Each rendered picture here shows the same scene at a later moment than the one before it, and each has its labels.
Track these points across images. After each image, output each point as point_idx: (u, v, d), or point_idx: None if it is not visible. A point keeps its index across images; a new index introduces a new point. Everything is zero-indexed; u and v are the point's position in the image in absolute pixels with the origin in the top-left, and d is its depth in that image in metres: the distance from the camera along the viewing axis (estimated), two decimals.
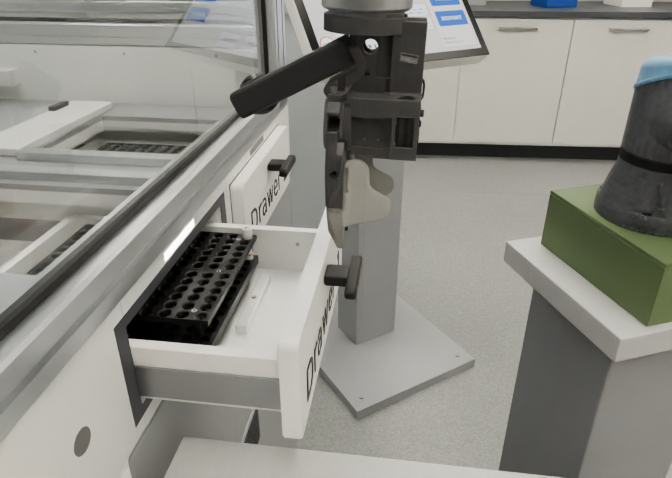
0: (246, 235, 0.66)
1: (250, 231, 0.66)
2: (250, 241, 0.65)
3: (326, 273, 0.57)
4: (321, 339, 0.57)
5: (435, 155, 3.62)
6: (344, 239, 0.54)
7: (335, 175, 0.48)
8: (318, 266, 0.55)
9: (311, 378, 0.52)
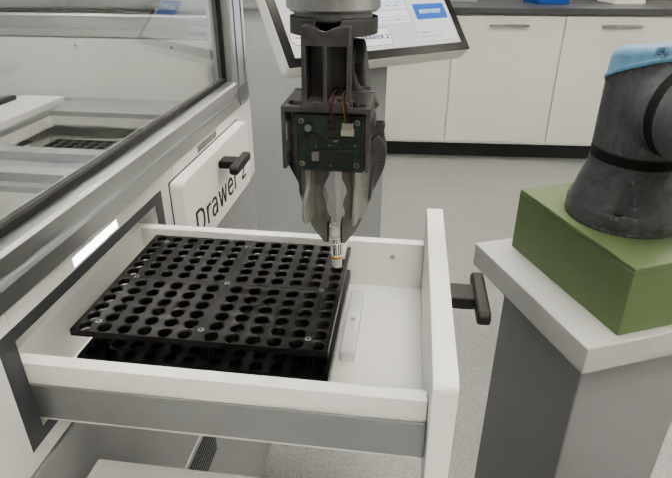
0: None
1: (346, 243, 0.58)
2: (346, 255, 0.58)
3: (450, 294, 0.50)
4: None
5: (426, 154, 3.57)
6: (328, 234, 0.54)
7: (293, 159, 0.52)
8: (446, 287, 0.47)
9: None
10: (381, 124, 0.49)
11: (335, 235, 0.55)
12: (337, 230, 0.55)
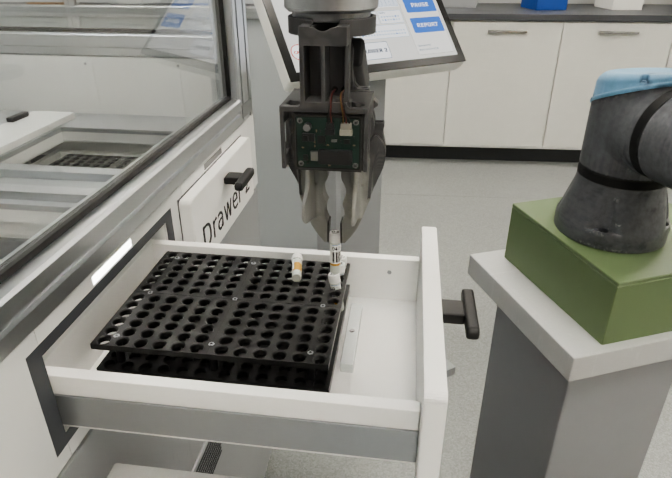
0: None
1: (345, 260, 0.62)
2: (345, 271, 0.62)
3: (442, 310, 0.54)
4: None
5: (425, 158, 3.61)
6: (328, 234, 0.54)
7: (292, 159, 0.52)
8: (438, 304, 0.51)
9: None
10: (380, 124, 0.49)
11: (299, 259, 0.62)
12: (297, 256, 0.63)
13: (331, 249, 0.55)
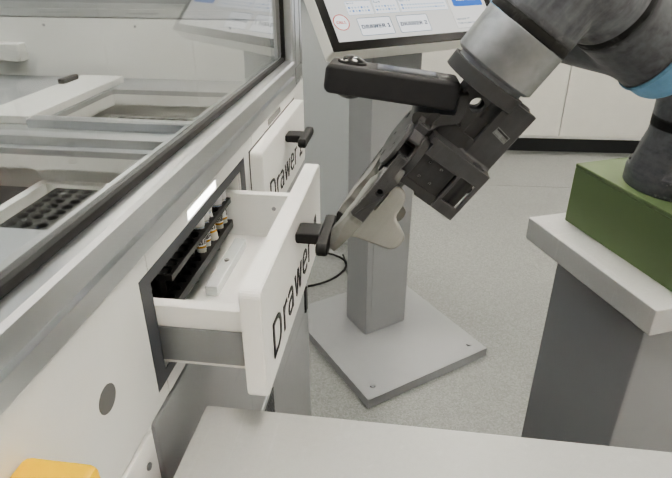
0: None
1: (223, 193, 0.64)
2: (223, 203, 0.63)
3: (298, 230, 0.55)
4: (293, 299, 0.55)
5: None
6: (339, 243, 0.54)
7: (379, 193, 0.48)
8: (288, 222, 0.53)
9: (279, 335, 0.50)
10: None
11: None
12: None
13: None
